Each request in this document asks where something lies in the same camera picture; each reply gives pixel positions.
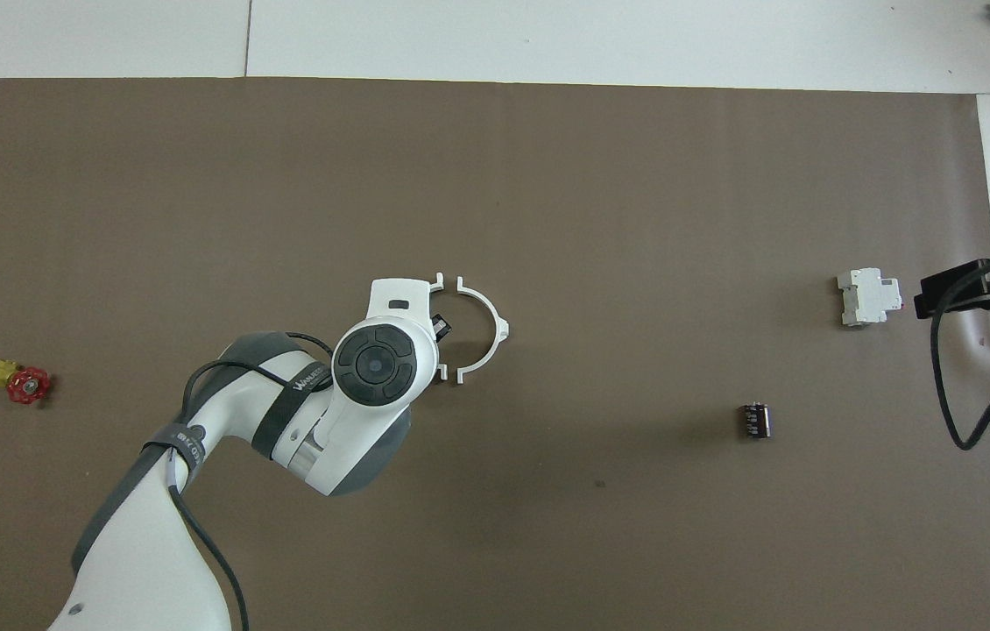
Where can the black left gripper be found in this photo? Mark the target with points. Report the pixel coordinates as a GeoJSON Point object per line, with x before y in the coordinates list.
{"type": "Point", "coordinates": [441, 329]}

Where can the white half pipe clamp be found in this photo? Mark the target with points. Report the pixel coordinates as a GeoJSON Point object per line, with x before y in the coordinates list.
{"type": "Point", "coordinates": [438, 282]}
{"type": "Point", "coordinates": [496, 315]}

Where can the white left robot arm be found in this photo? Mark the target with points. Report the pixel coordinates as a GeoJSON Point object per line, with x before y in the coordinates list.
{"type": "Point", "coordinates": [153, 561]}

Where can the white circuit breaker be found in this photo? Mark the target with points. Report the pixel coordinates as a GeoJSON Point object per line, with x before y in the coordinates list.
{"type": "Point", "coordinates": [867, 298]}

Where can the brown paper table mat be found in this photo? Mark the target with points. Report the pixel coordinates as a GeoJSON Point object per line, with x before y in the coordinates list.
{"type": "Point", "coordinates": [635, 219]}

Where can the black cylindrical capacitor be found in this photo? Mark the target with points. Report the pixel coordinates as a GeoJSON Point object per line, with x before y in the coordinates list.
{"type": "Point", "coordinates": [754, 421]}

